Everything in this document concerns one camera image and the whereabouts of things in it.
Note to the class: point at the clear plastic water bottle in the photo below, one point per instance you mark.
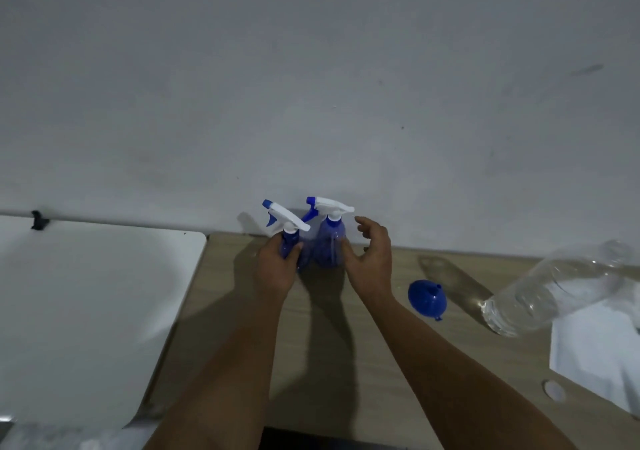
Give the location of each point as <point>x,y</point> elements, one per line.
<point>545,289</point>

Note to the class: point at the person's left thumb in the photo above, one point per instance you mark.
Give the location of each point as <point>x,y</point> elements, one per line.
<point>295,253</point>

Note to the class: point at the white cloth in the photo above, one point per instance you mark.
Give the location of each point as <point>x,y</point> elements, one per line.
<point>595,344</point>

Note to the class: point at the white bottle cap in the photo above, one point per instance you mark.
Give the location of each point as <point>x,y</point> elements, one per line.
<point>554,391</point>

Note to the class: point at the white side table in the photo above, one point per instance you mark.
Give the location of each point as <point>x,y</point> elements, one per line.
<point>85,314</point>

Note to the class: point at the person's left forearm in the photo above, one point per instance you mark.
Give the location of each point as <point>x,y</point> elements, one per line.
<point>225,379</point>

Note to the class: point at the person's right hand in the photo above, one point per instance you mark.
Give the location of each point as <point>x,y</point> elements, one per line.
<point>375,264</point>

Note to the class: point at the person's left hand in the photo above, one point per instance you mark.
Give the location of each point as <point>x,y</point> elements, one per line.
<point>274,269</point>

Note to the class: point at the person's right thumb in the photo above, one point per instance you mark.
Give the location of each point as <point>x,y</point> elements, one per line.
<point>349,250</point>

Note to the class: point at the person's right forearm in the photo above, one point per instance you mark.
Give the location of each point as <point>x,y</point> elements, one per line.
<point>450,379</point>

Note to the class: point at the blue plastic funnel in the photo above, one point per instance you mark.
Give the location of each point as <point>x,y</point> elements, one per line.
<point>426,298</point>

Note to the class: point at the black clip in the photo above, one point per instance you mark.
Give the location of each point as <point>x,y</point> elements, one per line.
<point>39,221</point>

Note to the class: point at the blue spray bottle white trigger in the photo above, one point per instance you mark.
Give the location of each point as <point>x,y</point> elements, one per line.
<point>330,237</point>
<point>289,224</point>

